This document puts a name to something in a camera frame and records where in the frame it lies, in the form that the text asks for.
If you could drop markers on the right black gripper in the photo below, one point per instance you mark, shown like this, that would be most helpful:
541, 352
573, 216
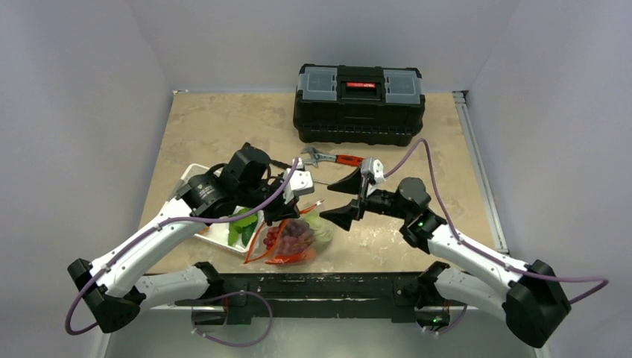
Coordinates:
362, 198

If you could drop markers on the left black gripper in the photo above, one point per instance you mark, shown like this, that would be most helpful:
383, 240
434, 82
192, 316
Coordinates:
282, 211

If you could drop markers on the light red grape bunch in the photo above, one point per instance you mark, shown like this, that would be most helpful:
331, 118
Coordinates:
294, 237

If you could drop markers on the clear zip top bag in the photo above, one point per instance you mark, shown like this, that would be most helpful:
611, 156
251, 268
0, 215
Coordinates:
259, 252

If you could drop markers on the green cabbage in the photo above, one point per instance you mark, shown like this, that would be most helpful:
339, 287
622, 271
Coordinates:
323, 230

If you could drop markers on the orange carrot green top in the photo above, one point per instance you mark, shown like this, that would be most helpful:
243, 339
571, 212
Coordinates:
286, 259

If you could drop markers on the white plastic basket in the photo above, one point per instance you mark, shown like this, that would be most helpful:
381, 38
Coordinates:
217, 234

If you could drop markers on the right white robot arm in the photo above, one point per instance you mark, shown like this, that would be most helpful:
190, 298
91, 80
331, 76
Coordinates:
527, 297

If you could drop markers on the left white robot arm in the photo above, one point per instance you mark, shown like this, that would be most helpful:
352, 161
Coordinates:
116, 287

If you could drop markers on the green cucumber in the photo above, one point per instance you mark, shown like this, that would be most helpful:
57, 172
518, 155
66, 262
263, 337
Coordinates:
247, 233

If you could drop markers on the black hammer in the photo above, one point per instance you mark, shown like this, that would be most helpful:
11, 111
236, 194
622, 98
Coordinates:
280, 165

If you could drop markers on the green leafy vegetable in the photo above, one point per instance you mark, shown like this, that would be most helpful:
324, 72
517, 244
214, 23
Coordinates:
235, 228

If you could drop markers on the black plastic toolbox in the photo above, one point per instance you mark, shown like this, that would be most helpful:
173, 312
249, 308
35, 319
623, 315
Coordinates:
359, 104

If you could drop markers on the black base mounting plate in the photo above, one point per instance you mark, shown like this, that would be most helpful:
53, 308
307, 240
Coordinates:
434, 316

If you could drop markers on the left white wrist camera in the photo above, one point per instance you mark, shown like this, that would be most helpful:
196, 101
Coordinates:
297, 183

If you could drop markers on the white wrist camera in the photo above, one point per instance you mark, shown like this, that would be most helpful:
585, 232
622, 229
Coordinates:
371, 170
297, 183

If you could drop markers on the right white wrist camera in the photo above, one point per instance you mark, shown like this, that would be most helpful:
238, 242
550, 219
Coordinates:
371, 170

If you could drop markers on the adjustable wrench red handle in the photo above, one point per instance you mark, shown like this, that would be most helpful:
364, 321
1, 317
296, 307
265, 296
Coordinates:
316, 157

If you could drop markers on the aluminium frame rail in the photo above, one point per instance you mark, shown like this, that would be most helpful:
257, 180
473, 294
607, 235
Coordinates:
407, 289

